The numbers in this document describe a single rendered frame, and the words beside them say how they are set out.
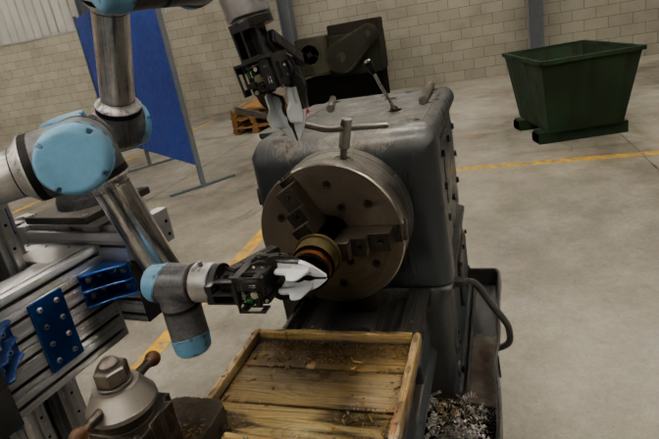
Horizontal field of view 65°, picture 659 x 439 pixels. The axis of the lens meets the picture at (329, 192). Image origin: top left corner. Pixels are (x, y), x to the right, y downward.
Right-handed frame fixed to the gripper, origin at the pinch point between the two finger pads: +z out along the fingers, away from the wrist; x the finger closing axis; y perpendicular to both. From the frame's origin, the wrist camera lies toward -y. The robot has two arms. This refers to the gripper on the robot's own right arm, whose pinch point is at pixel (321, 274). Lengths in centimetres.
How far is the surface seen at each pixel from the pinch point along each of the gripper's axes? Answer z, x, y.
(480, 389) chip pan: 22, -54, -36
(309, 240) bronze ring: -3.5, 4.2, -5.8
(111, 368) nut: -10.4, 10.0, 39.1
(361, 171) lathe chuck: 5.5, 13.4, -17.0
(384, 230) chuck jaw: 9.2, 2.1, -13.7
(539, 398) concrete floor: 39, -108, -97
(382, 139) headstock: 6.8, 15.6, -33.4
